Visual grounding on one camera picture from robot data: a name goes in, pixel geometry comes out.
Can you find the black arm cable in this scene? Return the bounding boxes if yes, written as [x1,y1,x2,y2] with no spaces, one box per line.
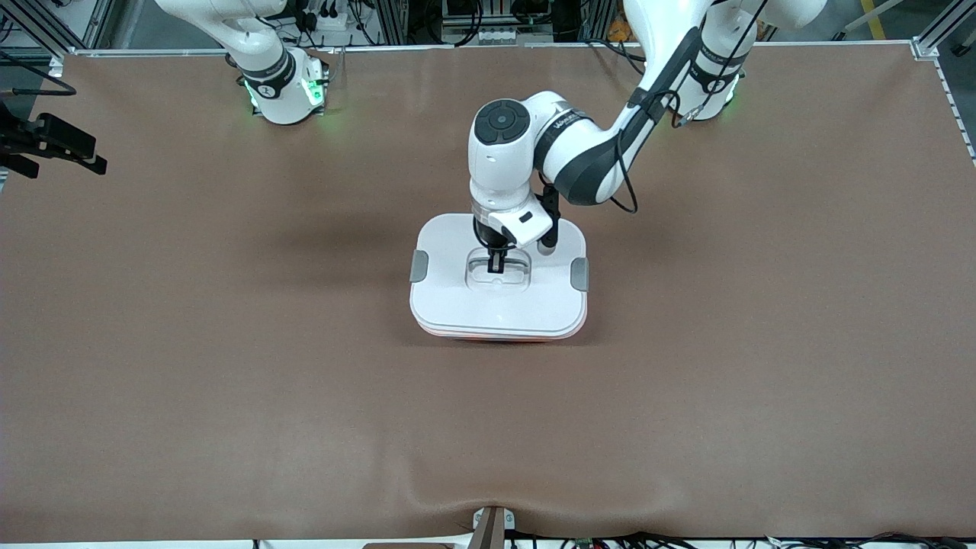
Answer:
[0,50,77,96]
[614,88,683,214]

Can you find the table cover mat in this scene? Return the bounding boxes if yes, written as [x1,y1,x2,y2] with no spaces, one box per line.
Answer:
[0,42,976,544]

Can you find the pink translucent plastic box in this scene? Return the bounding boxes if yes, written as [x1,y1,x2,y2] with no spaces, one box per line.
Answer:
[416,320,586,343]

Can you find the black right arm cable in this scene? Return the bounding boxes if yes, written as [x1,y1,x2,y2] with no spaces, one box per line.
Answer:
[0,50,77,96]

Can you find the white box lid grey latches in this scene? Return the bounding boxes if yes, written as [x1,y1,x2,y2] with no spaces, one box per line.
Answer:
[409,213,589,339]

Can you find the silver table edge rail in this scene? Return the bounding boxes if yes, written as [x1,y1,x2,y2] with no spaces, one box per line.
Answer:
[47,44,457,77]
[525,38,916,49]

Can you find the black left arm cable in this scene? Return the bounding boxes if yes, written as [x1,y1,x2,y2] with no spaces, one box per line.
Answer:
[614,88,683,214]

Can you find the front camera mount post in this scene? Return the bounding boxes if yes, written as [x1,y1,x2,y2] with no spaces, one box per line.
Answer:
[467,505,517,549]

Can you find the aluminium frame strut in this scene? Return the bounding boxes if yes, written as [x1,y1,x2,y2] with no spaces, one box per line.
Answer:
[911,0,976,62]
[0,0,115,50]

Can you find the white power strip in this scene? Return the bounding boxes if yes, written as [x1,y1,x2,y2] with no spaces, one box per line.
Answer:
[294,6,353,33]

